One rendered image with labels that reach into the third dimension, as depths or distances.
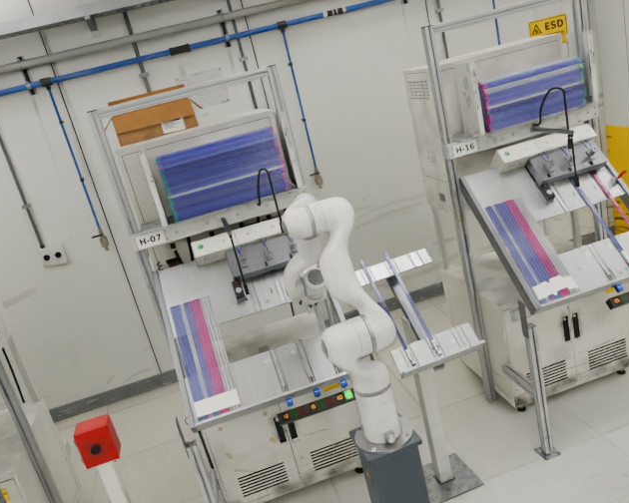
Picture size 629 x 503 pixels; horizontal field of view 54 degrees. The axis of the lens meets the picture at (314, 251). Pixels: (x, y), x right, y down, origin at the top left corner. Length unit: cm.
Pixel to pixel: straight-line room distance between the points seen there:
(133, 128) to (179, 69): 124
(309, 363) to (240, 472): 70
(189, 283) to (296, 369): 60
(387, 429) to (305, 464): 101
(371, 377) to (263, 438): 104
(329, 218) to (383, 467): 80
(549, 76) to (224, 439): 217
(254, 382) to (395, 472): 68
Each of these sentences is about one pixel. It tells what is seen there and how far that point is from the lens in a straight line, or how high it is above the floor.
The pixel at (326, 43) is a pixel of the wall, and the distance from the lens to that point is 420.
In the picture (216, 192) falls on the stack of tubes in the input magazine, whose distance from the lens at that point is 258.
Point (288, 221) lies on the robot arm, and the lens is 187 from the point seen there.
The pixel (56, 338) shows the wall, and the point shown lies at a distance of 441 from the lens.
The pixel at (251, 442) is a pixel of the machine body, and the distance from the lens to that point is 284.
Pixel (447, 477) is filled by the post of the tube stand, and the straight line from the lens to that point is 294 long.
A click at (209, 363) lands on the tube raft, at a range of 248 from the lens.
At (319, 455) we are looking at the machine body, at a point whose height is 19.
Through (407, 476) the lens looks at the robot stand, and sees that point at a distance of 210.
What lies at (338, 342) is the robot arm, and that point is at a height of 109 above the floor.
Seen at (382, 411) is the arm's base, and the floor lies 82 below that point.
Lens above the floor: 190
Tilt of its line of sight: 17 degrees down
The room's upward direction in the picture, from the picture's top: 14 degrees counter-clockwise
